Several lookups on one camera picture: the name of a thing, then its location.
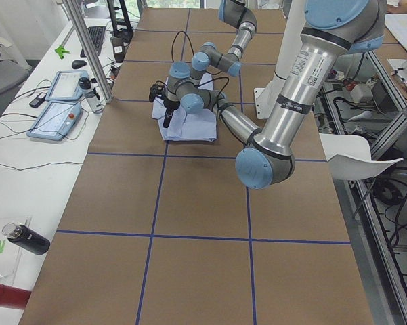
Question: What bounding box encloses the blue teach pendant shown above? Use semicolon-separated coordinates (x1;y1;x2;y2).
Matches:
45;70;89;102
26;100;82;141

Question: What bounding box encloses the white chair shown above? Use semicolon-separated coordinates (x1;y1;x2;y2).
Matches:
320;133;403;181

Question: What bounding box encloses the clear plastic water bottle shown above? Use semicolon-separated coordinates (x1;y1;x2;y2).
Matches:
78;77;104;114

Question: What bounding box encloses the upper blue teach pendant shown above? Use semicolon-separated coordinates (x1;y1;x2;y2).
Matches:
45;70;89;102

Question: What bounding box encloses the light blue striped shirt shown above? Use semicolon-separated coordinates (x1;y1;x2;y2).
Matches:
152;74;217;142

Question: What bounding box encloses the green plastic clip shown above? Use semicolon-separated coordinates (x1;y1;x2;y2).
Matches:
55;45;70;60

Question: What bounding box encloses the silver aluminium frame post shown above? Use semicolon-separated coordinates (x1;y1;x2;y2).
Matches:
63;0;113;104

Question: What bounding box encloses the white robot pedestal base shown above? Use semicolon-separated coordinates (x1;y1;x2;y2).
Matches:
254;0;305;119

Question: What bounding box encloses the black water bottle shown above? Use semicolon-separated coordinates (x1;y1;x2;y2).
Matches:
2;223;51;255

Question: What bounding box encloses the black computer mouse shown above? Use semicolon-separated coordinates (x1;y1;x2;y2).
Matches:
71;60;87;70

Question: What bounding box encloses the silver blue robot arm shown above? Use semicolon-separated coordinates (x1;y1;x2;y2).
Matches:
150;1;387;189
191;1;257;79

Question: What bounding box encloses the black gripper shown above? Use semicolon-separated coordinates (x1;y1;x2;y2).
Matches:
163;98;179;128

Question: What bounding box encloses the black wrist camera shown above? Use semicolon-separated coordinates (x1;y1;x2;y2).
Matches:
149;81;166;103

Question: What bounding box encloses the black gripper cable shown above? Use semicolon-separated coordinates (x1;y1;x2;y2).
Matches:
171;30;196;64

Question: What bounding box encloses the black keyboard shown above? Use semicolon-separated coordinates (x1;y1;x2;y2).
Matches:
87;26;106;56

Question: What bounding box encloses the lower blue teach pendant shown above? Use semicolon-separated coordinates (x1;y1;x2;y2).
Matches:
26;100;82;141

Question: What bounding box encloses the red cylinder bottle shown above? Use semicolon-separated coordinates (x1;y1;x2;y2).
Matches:
0;284;31;309

